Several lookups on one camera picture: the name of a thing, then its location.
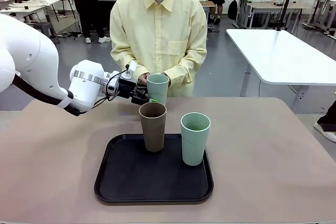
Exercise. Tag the person left hand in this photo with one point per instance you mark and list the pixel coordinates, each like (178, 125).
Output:
(170, 81)

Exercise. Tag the white side table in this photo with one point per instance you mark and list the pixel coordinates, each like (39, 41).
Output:
(275, 56)

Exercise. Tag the small brown desk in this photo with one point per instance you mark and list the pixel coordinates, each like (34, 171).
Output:
(208, 3)

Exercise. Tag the black tripod stand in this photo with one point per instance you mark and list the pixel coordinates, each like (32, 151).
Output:
(287, 3)

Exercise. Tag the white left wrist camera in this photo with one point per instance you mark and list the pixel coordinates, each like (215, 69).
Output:
(132, 66)

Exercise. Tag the black plastic tray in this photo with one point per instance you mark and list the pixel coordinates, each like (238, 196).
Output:
(157, 176)

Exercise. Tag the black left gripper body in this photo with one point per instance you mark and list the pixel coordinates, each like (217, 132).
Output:
(127, 90)

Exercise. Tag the white background table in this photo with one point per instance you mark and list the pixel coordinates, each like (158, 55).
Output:
(31, 5)

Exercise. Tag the person left forearm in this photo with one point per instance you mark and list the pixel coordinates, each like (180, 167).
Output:
(187, 66)

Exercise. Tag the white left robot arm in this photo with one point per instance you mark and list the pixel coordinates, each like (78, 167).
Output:
(31, 58)

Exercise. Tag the light green plastic cup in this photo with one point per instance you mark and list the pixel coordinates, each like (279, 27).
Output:
(157, 90)
(194, 145)

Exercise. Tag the black bag by desk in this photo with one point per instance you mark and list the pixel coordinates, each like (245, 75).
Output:
(232, 9)

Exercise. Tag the person in yellow shirt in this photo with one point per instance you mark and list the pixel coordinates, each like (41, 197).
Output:
(157, 30)

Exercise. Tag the brown plastic cup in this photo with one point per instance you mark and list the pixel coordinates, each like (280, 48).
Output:
(153, 134)

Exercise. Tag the grey plastic stool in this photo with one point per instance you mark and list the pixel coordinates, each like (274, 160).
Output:
(46, 28)

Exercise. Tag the grey background desk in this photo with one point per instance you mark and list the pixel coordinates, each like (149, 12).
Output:
(267, 6)

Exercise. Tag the person right forearm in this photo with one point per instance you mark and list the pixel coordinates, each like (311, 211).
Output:
(126, 62)

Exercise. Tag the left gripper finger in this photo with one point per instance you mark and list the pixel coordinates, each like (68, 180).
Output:
(141, 89)
(143, 100)

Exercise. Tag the person right hand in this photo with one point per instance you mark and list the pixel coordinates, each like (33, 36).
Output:
(143, 79)

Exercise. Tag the person in blue top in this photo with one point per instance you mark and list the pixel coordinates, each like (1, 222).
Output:
(86, 11)

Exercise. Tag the person with white shoe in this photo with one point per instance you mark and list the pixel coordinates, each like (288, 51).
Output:
(326, 127)

